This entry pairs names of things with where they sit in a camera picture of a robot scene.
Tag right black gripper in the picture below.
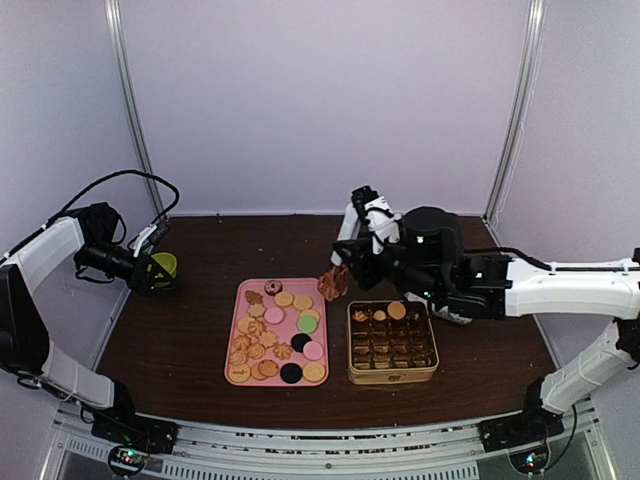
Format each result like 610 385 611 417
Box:
334 229 443 305

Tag metal serving tongs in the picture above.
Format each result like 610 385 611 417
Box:
317 204 361 302

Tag brown leaf cookie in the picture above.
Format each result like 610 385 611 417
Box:
352 310 368 323

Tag plain round brown cookie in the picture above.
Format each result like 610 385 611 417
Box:
387 301 407 320

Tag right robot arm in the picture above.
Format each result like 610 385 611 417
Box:
331 197 639 442

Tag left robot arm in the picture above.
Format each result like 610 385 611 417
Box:
1 202 169 444

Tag green plastic bowl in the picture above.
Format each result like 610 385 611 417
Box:
149 252 178 291

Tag beige round biscuit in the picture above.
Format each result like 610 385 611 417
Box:
274 291 294 308
292 295 314 311
299 310 321 323

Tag green sandwich cookie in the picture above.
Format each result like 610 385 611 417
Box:
297 315 318 335

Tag beige round biscuit top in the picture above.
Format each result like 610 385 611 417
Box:
274 291 294 308

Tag gold cookie tin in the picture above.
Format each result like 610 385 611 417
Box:
347 301 439 386

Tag chocolate sprinkle donut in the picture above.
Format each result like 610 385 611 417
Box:
264 279 283 296

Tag silver tin lid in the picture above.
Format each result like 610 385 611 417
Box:
433 306 473 326

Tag pink sandwich cookie upper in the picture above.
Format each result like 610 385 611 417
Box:
264 307 284 325

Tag pink sandwich cookie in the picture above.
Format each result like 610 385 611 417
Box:
264 307 284 325
303 340 325 361

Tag black sandwich cookie upper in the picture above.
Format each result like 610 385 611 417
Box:
290 333 311 353

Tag black sandwich cookie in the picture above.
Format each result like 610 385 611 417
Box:
280 363 303 384
290 333 311 353

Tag pink sandwich cookie lower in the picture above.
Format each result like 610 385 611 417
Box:
303 340 325 361

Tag pink plastic tray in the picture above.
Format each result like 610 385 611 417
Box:
224 278 329 388

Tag beige round biscuit corner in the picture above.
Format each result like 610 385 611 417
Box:
302 362 327 383

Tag black sandwich cookie lower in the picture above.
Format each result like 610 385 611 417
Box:
280 363 303 384

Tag biscuit with pink stick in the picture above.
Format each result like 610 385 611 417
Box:
227 364 251 384

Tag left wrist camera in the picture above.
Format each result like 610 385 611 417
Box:
128 221 171 258

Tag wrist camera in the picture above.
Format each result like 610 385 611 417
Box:
351 185 401 255
128 221 171 258

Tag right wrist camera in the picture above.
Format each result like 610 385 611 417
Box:
351 185 401 255

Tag right aluminium frame post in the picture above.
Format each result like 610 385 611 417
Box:
484 0 547 228

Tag aluminium frame post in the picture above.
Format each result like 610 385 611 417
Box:
104 0 168 224
484 0 547 228

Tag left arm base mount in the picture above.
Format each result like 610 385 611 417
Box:
91 416 178 478

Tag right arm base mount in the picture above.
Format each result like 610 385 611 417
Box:
478 413 564 476

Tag left aluminium frame post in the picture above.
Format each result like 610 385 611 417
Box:
104 0 168 224

